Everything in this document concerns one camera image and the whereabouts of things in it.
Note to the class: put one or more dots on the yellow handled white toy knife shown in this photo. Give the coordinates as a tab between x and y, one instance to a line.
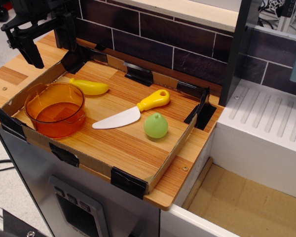
157	99

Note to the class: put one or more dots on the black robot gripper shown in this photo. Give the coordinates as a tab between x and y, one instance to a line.
44	15

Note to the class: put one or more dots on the dark grey shelf post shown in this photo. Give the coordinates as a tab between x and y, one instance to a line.
246	22

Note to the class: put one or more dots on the white toy sink unit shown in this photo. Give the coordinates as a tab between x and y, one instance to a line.
243	183

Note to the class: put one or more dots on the yellow toy banana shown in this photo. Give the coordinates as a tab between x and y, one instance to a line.
90	87

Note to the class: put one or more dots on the silver toy oven front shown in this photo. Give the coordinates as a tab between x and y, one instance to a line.
74	203

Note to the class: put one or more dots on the green toy pear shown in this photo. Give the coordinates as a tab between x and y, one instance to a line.
156	126

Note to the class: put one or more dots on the orange transparent plastic pot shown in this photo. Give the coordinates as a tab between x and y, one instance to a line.
56	110

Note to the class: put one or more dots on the cardboard fence with black tape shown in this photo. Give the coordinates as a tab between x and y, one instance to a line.
87	114

